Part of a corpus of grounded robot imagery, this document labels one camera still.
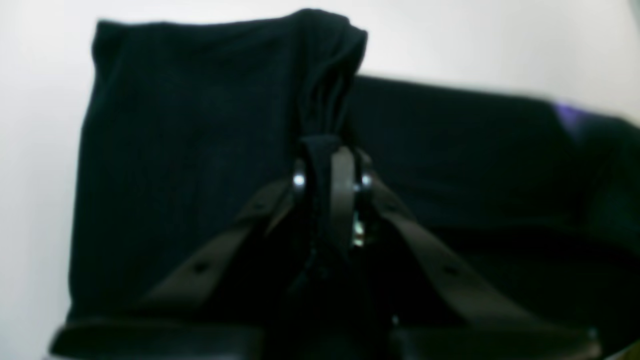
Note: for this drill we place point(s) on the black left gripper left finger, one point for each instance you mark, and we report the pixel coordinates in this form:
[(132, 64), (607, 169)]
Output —
[(155, 328)]

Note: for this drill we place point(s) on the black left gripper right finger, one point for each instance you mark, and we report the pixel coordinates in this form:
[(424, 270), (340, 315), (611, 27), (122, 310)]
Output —
[(497, 328)]

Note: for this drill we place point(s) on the black T-shirt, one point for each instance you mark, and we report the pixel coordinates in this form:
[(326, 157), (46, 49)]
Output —
[(187, 122)]

